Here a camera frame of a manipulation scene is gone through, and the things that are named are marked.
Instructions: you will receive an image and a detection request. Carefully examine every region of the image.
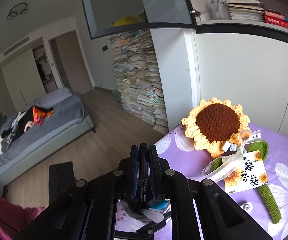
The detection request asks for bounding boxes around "black marker pen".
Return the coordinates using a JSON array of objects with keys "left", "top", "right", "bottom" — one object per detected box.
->
[{"left": 139, "top": 143, "right": 148, "bottom": 203}]

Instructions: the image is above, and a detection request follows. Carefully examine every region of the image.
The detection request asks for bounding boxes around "grey felt pen holder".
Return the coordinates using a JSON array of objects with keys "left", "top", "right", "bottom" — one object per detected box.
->
[{"left": 120, "top": 199, "right": 170, "bottom": 223}]

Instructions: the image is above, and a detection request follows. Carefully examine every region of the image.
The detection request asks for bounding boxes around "light green pen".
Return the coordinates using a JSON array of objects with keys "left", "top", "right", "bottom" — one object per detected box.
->
[{"left": 141, "top": 208, "right": 164, "bottom": 223}]

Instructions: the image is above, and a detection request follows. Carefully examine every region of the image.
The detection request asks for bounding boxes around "purple floral tablecloth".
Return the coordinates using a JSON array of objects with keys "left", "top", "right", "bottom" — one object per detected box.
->
[{"left": 155, "top": 125, "right": 288, "bottom": 239}]

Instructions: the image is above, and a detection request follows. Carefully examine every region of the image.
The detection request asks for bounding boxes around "crochet sunflower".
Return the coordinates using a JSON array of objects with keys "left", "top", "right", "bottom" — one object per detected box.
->
[{"left": 182, "top": 98, "right": 282, "bottom": 224}]

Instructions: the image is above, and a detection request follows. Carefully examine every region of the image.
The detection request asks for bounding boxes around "pile of stacked books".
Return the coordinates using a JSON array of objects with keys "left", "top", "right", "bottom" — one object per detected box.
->
[{"left": 109, "top": 30, "right": 169, "bottom": 134}]

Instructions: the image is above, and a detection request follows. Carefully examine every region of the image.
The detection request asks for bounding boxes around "grey bed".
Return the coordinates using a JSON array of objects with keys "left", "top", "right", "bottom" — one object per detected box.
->
[{"left": 0, "top": 88, "right": 95, "bottom": 185}]

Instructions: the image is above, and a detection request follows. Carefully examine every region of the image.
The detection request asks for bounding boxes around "sunflower gift card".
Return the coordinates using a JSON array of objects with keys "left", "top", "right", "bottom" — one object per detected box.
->
[{"left": 224, "top": 150, "right": 268, "bottom": 194}]

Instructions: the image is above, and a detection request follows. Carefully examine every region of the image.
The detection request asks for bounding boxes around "orange snack bag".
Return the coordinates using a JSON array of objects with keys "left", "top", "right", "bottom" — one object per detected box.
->
[{"left": 32, "top": 106, "right": 55, "bottom": 125}]

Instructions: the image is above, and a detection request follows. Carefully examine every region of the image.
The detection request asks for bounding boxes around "brown room door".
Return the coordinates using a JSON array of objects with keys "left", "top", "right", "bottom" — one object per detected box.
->
[{"left": 49, "top": 31, "right": 92, "bottom": 96}]

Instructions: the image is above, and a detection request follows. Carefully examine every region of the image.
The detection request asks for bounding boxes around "yellow plush toy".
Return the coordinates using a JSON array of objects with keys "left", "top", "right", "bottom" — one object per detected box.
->
[{"left": 109, "top": 12, "right": 147, "bottom": 27}]

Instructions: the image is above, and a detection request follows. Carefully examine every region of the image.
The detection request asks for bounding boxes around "white bookshelf cabinet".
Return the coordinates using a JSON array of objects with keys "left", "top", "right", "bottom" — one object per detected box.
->
[{"left": 151, "top": 0, "right": 288, "bottom": 137}]

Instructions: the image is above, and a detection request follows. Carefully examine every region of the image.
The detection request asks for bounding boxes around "left glass cabinet door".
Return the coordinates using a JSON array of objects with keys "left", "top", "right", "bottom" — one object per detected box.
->
[{"left": 82, "top": 0, "right": 196, "bottom": 39}]

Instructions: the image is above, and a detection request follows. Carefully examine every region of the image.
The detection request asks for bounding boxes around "clear pen cup on shelf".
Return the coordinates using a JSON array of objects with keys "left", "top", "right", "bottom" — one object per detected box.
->
[{"left": 208, "top": 0, "right": 231, "bottom": 20}]

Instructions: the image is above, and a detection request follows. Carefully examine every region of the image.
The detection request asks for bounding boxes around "red book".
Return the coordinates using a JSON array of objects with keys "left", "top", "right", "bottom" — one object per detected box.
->
[{"left": 265, "top": 16, "right": 288, "bottom": 29}]

